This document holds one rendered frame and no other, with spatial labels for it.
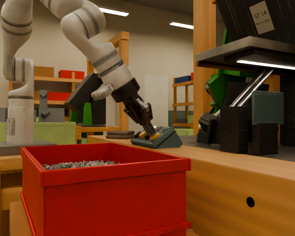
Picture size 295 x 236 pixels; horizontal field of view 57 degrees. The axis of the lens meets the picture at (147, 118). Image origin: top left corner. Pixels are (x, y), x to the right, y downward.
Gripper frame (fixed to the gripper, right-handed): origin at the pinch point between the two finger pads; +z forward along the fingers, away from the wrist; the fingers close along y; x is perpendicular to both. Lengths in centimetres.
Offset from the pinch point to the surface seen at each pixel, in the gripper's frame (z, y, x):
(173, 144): 7.0, -2.1, -2.8
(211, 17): -10, 52, -88
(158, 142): 3.8, -2.2, 0.6
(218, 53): -10.7, -21.4, -13.5
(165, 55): 76, 717, -481
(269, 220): 9.3, -38.2, 7.2
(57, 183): -12.7, -32.2, 26.4
